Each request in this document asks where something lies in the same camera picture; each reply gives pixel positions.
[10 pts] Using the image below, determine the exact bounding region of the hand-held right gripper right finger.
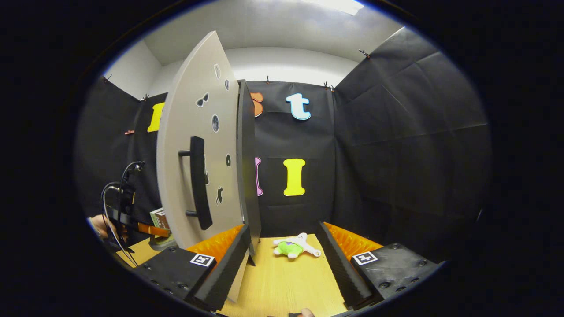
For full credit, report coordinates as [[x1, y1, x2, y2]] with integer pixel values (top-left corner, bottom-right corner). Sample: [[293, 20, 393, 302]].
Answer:
[[315, 221, 441, 310]]

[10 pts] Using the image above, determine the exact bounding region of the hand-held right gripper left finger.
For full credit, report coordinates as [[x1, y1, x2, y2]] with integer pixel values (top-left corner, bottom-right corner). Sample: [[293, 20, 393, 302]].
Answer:
[[132, 224, 252, 311]]

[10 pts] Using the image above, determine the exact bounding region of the grey green coaster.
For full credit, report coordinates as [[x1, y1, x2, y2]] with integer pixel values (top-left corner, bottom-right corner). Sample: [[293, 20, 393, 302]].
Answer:
[[149, 235, 178, 251]]

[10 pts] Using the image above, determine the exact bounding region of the black cabinet door handle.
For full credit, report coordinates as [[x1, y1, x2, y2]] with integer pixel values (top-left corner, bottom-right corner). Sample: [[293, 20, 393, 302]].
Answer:
[[178, 136, 213, 231]]

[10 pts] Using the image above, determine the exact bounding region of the beige cabinet door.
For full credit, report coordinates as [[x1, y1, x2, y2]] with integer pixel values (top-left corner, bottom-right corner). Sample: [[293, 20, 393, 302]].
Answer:
[[156, 30, 250, 304]]

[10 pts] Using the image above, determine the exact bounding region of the green plush toy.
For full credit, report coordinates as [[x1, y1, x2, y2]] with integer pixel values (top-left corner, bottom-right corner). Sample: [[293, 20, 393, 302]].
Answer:
[[273, 232, 322, 259]]

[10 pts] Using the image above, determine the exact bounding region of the black backdrop cloth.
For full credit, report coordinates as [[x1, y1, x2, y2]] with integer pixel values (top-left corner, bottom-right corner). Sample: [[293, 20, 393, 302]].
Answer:
[[73, 26, 492, 265]]

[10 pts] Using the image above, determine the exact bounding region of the large ceiling light panel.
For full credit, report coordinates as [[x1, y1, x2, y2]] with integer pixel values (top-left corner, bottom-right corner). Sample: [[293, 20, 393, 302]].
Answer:
[[308, 0, 364, 16]]

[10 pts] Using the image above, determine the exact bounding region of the thin grey gripper cable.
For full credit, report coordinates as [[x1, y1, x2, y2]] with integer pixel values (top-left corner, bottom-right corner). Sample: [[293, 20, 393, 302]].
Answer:
[[101, 181, 138, 267]]

